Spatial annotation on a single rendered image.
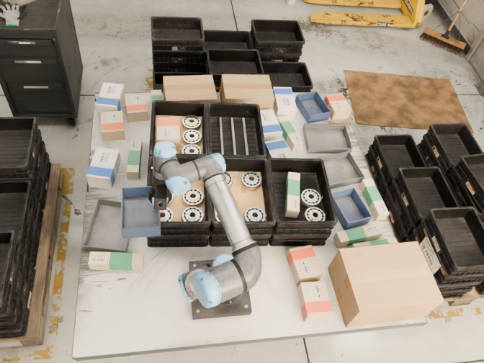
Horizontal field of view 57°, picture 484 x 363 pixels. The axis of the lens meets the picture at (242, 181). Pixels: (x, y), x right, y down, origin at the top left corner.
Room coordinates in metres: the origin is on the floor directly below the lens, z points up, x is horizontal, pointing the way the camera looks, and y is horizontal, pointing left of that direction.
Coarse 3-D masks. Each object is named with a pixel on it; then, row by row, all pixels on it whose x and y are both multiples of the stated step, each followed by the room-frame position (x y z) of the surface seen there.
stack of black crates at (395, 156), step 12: (372, 144) 2.42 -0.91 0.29; (384, 144) 2.46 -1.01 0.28; (396, 144) 2.49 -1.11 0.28; (408, 144) 2.47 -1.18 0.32; (372, 156) 2.34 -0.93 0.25; (384, 156) 2.24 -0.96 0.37; (396, 156) 2.37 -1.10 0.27; (408, 156) 2.39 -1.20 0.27; (420, 156) 2.31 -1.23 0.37; (372, 168) 2.29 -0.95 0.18; (384, 168) 2.19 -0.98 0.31; (396, 168) 2.25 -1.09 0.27; (384, 180) 2.11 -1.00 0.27; (384, 192) 2.08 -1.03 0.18
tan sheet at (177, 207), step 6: (192, 186) 1.32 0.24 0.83; (198, 186) 1.33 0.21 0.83; (174, 198) 1.23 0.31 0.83; (180, 198) 1.23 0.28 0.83; (174, 204) 1.19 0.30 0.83; (180, 204) 1.20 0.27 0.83; (204, 204) 1.23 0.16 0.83; (174, 210) 1.16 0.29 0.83; (180, 210) 1.16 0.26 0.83; (204, 210) 1.19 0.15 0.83; (174, 216) 1.13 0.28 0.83; (180, 216) 1.13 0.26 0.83; (192, 216) 1.14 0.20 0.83
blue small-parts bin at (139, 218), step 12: (132, 192) 1.03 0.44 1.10; (144, 192) 1.05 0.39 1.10; (132, 204) 1.00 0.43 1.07; (144, 204) 1.01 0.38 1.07; (132, 216) 0.94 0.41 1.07; (144, 216) 0.95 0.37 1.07; (156, 216) 0.96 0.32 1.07; (120, 228) 0.84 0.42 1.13; (132, 228) 0.85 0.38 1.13; (144, 228) 0.86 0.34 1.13; (156, 228) 0.87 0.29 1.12
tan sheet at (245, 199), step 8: (240, 176) 1.44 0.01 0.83; (240, 184) 1.39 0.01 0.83; (232, 192) 1.33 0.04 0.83; (240, 192) 1.34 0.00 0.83; (248, 192) 1.35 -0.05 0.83; (256, 192) 1.36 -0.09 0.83; (240, 200) 1.29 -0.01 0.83; (248, 200) 1.30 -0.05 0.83; (256, 200) 1.31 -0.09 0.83; (240, 208) 1.24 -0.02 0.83; (264, 208) 1.27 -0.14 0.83
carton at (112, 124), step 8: (104, 112) 1.75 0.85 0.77; (112, 112) 1.76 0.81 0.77; (120, 112) 1.78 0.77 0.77; (104, 120) 1.69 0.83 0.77; (112, 120) 1.70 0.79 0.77; (120, 120) 1.72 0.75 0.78; (104, 128) 1.63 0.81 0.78; (112, 128) 1.65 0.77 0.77; (120, 128) 1.66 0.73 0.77; (104, 136) 1.61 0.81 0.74; (112, 136) 1.62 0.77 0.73; (120, 136) 1.64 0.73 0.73
